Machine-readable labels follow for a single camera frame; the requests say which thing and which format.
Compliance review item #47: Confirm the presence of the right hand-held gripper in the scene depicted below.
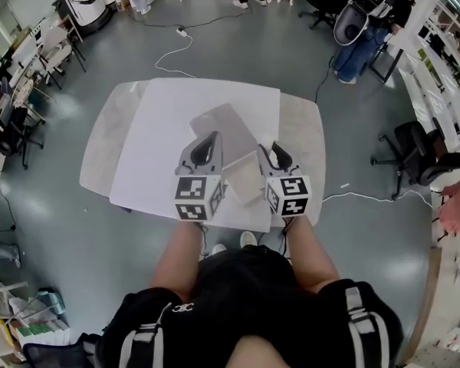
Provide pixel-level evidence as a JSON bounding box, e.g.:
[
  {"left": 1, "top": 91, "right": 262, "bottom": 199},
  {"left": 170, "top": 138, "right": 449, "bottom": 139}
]
[{"left": 257, "top": 140, "right": 314, "bottom": 219}]

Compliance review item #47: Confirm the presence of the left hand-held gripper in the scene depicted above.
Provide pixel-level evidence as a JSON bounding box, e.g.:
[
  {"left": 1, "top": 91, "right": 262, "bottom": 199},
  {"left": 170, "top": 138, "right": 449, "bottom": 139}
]
[{"left": 173, "top": 130, "right": 228, "bottom": 222}]

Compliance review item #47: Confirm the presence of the person's left forearm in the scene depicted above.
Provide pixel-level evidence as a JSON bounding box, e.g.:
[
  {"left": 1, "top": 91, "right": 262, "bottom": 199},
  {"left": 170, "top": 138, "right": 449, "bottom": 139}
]
[{"left": 148, "top": 218, "right": 209, "bottom": 301}]

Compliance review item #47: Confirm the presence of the person's right forearm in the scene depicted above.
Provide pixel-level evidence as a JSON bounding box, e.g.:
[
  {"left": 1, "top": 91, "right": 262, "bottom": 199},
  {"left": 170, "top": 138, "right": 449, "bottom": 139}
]
[{"left": 285, "top": 215, "right": 340, "bottom": 295}]

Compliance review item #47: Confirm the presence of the large white paper sheet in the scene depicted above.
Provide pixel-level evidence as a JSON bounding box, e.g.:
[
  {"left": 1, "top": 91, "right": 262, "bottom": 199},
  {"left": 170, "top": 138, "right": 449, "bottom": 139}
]
[{"left": 110, "top": 77, "right": 281, "bottom": 233}]

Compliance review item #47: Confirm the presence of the black office chair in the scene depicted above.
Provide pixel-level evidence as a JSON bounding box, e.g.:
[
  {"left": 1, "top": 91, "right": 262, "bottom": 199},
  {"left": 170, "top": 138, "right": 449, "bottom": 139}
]
[
  {"left": 370, "top": 120, "right": 460, "bottom": 202},
  {"left": 0, "top": 103, "right": 45, "bottom": 171},
  {"left": 297, "top": 0, "right": 353, "bottom": 31}
]

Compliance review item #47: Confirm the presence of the person's black clothing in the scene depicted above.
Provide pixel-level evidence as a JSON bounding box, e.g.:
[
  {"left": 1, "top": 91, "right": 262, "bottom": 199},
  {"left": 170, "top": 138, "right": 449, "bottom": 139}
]
[{"left": 94, "top": 243, "right": 404, "bottom": 368}]

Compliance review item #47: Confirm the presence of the grey shell backpack rig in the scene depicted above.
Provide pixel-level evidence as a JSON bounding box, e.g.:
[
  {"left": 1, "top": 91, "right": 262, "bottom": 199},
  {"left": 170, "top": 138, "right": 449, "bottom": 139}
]
[{"left": 333, "top": 0, "right": 393, "bottom": 48}]

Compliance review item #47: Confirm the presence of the white folding chair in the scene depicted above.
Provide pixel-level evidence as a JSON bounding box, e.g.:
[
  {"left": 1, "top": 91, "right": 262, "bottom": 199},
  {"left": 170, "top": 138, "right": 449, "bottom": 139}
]
[{"left": 34, "top": 25, "right": 87, "bottom": 90}]

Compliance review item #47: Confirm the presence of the white and black robot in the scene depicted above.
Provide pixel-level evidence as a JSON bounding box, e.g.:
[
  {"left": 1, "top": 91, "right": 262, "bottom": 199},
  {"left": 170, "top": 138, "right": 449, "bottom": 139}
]
[{"left": 52, "top": 0, "right": 117, "bottom": 36}]

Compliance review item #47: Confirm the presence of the stack of white books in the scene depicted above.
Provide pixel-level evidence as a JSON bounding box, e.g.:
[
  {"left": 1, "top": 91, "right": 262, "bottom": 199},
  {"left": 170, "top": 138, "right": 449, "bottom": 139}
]
[{"left": 14, "top": 318, "right": 71, "bottom": 347}]

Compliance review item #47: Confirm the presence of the black bag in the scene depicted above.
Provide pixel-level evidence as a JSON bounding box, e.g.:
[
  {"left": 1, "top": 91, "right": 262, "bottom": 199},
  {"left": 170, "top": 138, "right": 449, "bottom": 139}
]
[{"left": 21, "top": 331, "right": 103, "bottom": 368}]

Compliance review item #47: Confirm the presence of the black floor cable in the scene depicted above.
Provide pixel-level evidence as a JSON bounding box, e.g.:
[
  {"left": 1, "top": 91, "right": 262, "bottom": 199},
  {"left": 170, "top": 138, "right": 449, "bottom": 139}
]
[
  {"left": 140, "top": 11, "right": 238, "bottom": 29},
  {"left": 313, "top": 54, "right": 337, "bottom": 104}
]

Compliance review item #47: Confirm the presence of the white floor cable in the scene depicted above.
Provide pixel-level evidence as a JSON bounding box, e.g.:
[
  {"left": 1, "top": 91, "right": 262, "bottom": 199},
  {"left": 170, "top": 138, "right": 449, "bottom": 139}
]
[{"left": 321, "top": 189, "right": 434, "bottom": 209}]

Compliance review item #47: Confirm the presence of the white power cable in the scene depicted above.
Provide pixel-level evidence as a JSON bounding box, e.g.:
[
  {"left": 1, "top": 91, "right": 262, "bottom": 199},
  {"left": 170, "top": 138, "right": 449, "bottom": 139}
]
[{"left": 154, "top": 33, "right": 197, "bottom": 80}]

